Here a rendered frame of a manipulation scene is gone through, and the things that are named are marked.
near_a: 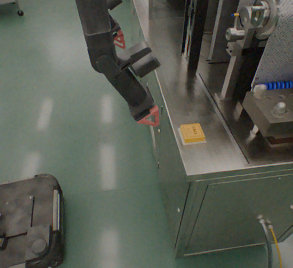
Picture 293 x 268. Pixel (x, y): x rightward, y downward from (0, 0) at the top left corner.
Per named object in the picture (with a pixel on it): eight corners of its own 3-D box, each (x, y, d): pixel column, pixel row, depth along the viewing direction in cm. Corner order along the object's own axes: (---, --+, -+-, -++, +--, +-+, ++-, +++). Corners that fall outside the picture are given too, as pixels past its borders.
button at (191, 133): (179, 129, 86) (180, 124, 84) (198, 127, 86) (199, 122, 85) (184, 144, 81) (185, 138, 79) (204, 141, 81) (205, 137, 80)
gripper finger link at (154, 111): (162, 108, 70) (147, 88, 64) (169, 124, 65) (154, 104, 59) (143, 119, 71) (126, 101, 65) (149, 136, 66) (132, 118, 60)
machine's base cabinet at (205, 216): (131, 55, 315) (128, -18, 256) (178, 51, 321) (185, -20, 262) (171, 264, 133) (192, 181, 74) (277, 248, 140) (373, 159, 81)
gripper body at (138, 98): (146, 85, 67) (133, 66, 62) (156, 107, 60) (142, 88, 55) (127, 97, 68) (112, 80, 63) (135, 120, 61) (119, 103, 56)
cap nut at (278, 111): (268, 110, 73) (273, 99, 70) (279, 109, 74) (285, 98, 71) (274, 118, 71) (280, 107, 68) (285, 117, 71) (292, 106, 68)
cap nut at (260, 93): (251, 93, 80) (255, 82, 77) (261, 92, 80) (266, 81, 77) (256, 99, 77) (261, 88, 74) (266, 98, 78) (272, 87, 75)
